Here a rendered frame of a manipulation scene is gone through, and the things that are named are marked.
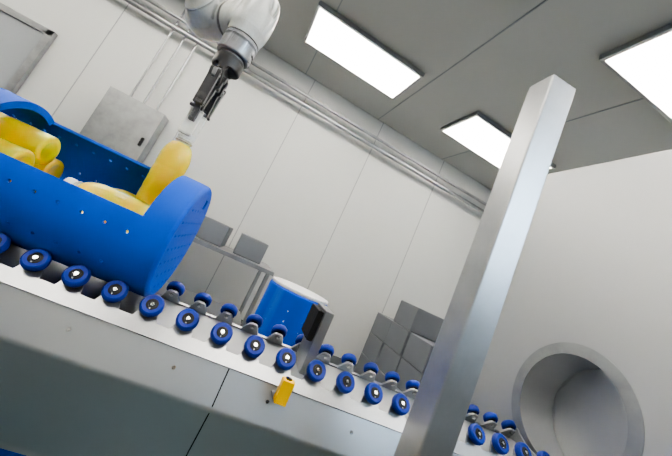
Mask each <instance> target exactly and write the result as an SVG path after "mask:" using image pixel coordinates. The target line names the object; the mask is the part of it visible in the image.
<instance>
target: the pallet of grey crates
mask: <svg viewBox="0 0 672 456"><path fill-rule="evenodd" d="M443 321H444V319H442V318H440V317H438V316H436V315H433V314H431V313H429V312H427V311H425V310H423V309H421V308H418V307H416V306H414V305H412V304H410V303H408V302H405V301H403V300H401V302H400V305H399V307H398V310H397V312H396V315H395V317H394V319H393V318H391V317H388V316H386V315H384V314H381V313H379V312H378V314H377V316H376V318H375V321H374V323H373V326H372V328H371V331H370V333H369V335H368V338H367V340H366V343H365V345H364V348H363V350H362V352H363V353H361V355H360V357H359V360H358V362H357V365H356V367H355V370H354V372H355V373H357V374H362V373H364V371H363V367H364V365H365V364H366V363H368V362H373V363H375V364H377V365H378V369H379V371H378V373H377V374H376V377H375V381H377V382H380V383H383V382H385V374H386V373H387V372H389V371H395V372H397V373H398V374H399V376H400V381H399V382H398V383H397V387H396V389H397V390H399V391H402V392H403V391H405V390H406V387H405V384H406V382H407V381H409V380H416V381H418V382H419V383H421V380H422V378H423V375H424V372H425V369H426V367H427V364H428V361H429V359H430V356H431V353H432V350H433V348H434V345H435V342H436V340H437V337H438V334H439V331H440V329H441V326H442V323H443Z"/></svg>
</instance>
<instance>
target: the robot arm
mask: <svg viewBox="0 0 672 456"><path fill-rule="evenodd" d="M184 5H185V7H186V9H185V20H186V23H187V25H188V27H189V28H190V30H191V31H192V32H193V33H194V34H196V35H197V36H199V37H201V38H203V39H205V40H209V41H213V42H219V43H218V44H217V49H218V50H217V52H216V54H215V55H214V57H213V59H212V65H211V66H210V68H209V71H208V73H207V75H206V77H205V78H204V80H203V82H202V84H201V85H200V87H199V89H198V91H197V92H196V94H195V96H194V98H193V101H194V103H193V102H191V101H190V105H191V106H193V107H191V109H190V111H189V112H188V114H187V116H186V117H185V119H184V120H183V122H182V124H181V125H180V127H179V129H178V131H179V132H181V133H183V134H185V135H187V136H189V137H190V136H191V135H193V136H194V137H195V138H196V137H197V136H198V134H199V132H200V130H201V129H202V127H203V125H204V123H205V122H206V120H207V121H210V117H211V116H212V114H213V113H214V111H215V109H216V108H217V106H218V104H219V103H220V101H221V99H222V98H223V97H224V95H225V94H226V91H225V89H226V88H227V86H228V84H229V83H228V80H230V79H232V80H237V79H239V77H240V76H241V74H242V72H243V70H244V69H247V68H249V66H250V64H251V63H252V61H253V59H254V57H255V56H256V54H257V52H258V51H259V49H260V48H261V47H263V46H264V45H265V43H266V42H267V41H268V39H269V37H270V36H271V34H272V32H273V30H274V28H275V26H276V23H277V20H278V17H279V12H280V5H279V2H278V0H185V4H184Z"/></svg>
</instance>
